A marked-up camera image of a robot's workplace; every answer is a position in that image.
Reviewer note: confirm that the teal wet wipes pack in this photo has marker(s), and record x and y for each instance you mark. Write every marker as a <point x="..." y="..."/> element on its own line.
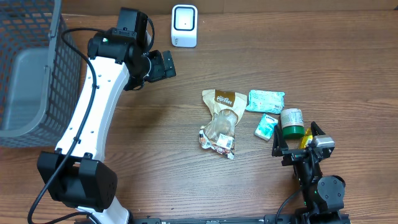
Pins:
<point x="265" y="101"/>

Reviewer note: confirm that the yellow tea bottle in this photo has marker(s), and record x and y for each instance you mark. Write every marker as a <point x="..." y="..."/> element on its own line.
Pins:
<point x="306" y="139"/>

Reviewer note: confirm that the grey plastic mesh basket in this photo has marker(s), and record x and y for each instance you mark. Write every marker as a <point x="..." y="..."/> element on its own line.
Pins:
<point x="40" y="73"/>

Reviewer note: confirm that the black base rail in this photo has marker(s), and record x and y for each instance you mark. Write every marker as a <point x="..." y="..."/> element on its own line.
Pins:
<point x="267" y="219"/>

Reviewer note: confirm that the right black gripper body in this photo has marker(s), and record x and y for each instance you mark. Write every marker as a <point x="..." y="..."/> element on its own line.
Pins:
<point x="296" y="157"/>

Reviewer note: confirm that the white barcode scanner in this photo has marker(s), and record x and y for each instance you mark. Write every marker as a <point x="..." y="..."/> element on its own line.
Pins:
<point x="184" y="26"/>

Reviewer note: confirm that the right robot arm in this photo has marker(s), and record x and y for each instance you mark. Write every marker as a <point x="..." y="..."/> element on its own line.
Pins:
<point x="322" y="195"/>

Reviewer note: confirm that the brown snack bag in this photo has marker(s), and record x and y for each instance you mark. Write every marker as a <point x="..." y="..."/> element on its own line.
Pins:
<point x="227" y="109"/>

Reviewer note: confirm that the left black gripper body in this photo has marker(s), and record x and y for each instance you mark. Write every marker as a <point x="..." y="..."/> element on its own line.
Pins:
<point x="153" y="69"/>

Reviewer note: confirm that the green lidded white jar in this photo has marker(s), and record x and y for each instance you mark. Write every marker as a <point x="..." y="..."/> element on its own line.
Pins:
<point x="292" y="123"/>

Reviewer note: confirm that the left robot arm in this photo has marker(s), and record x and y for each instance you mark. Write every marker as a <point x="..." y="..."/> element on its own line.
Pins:
<point x="118" y="59"/>

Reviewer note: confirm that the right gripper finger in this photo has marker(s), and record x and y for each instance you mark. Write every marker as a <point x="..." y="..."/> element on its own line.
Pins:
<point x="316" y="130"/>
<point x="279" y="145"/>

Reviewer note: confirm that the teal Kleenex tissue pack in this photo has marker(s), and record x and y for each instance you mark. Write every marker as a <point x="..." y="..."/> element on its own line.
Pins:
<point x="265" y="128"/>

